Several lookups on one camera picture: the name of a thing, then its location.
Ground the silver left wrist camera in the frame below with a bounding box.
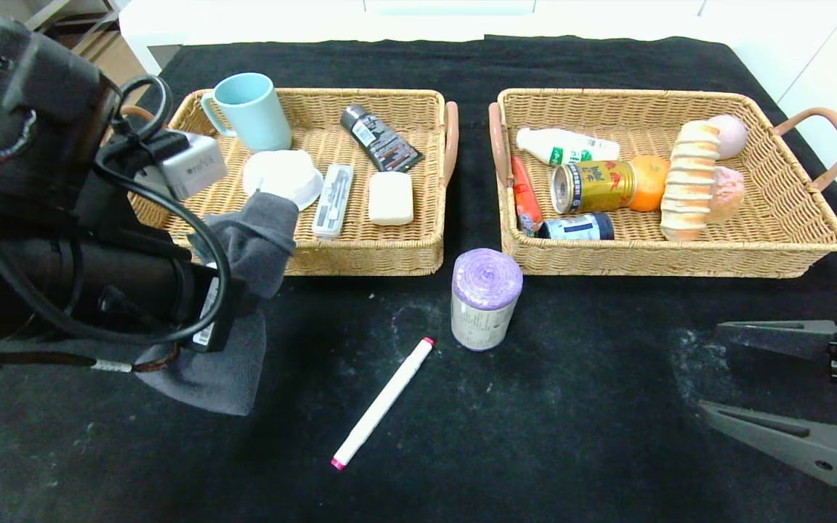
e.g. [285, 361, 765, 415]
[135, 132, 229, 201]

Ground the orange sausage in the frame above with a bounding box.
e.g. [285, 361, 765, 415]
[511, 155, 545, 235]

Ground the purple trash bag roll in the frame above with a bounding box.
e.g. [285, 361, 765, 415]
[451, 248, 523, 352]

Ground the wicker basket with daily items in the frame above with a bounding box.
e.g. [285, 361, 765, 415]
[124, 88, 459, 277]

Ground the clear toothbrush case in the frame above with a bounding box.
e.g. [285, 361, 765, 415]
[312, 164, 355, 239]

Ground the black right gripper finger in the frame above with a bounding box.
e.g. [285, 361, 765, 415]
[716, 320, 837, 362]
[697, 399, 837, 487]

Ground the gold drink can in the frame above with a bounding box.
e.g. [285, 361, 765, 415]
[550, 160, 637, 215]

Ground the pale pink egg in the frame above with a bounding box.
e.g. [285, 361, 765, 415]
[709, 115, 749, 159]

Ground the white table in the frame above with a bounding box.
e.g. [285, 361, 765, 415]
[118, 0, 732, 81]

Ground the light blue mug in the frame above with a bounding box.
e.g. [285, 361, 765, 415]
[200, 72, 293, 153]

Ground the white milk drink bottle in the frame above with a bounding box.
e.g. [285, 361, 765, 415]
[516, 127, 620, 166]

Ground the orange fruit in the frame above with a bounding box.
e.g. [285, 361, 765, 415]
[629, 155, 671, 213]

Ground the black squeeze tube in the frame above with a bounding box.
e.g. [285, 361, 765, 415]
[339, 104, 424, 174]

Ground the white round dish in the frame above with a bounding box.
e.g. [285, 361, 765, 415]
[242, 149, 325, 213]

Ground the white soap bar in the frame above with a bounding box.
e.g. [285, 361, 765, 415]
[367, 171, 414, 226]

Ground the striped bread loaf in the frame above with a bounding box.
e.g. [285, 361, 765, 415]
[660, 120, 723, 242]

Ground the wicker basket with food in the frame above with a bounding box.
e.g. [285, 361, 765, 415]
[489, 88, 837, 279]

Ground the grey metal shelf frame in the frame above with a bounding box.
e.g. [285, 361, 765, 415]
[26, 0, 123, 59]

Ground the grey towel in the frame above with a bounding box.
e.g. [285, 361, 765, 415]
[135, 190, 300, 417]

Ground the brown round bun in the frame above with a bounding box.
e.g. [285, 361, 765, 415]
[709, 166, 747, 223]

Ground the white marker pen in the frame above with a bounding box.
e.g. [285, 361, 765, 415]
[331, 337, 435, 470]

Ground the dark blue small jar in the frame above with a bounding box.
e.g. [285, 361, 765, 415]
[539, 212, 615, 241]

